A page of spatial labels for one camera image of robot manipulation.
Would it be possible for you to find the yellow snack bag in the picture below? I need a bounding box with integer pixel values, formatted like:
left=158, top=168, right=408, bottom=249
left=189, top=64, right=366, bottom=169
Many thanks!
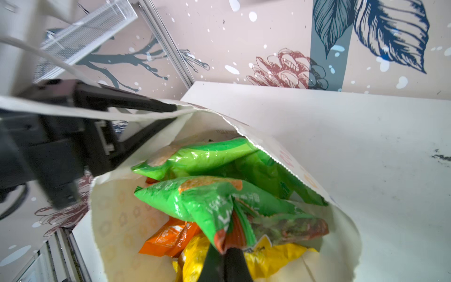
left=172, top=234, right=316, bottom=282

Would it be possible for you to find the orange snack bag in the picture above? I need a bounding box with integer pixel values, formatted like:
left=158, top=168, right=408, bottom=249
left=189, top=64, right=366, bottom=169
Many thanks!
left=139, top=217, right=202, bottom=258

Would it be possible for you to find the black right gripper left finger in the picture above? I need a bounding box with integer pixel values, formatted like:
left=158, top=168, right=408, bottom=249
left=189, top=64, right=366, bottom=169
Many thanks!
left=198, top=245, right=224, bottom=282

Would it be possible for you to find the green snack bag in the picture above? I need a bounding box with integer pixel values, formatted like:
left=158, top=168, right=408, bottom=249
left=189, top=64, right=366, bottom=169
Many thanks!
left=132, top=137, right=328, bottom=206
left=134, top=176, right=329, bottom=255

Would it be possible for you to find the white printed paper bag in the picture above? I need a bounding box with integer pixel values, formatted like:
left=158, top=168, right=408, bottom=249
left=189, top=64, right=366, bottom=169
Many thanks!
left=1, top=86, right=362, bottom=282

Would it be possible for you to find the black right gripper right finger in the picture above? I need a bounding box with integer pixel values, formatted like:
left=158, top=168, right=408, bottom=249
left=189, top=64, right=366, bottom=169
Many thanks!
left=224, top=248, right=253, bottom=282

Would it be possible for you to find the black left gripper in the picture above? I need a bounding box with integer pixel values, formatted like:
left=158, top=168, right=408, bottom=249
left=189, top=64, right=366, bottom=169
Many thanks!
left=1, top=83, right=177, bottom=208

